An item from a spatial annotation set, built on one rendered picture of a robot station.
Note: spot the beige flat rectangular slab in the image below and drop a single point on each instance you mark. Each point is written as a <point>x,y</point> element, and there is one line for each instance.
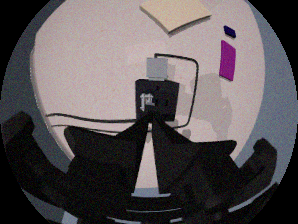
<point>173,14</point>

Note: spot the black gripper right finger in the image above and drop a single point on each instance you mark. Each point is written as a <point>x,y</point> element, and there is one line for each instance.
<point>174,155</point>

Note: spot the purple flat rectangular block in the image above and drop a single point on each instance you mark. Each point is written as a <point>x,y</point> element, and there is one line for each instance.
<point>227,60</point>

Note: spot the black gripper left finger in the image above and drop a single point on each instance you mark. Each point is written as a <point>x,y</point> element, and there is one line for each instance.
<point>123,150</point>

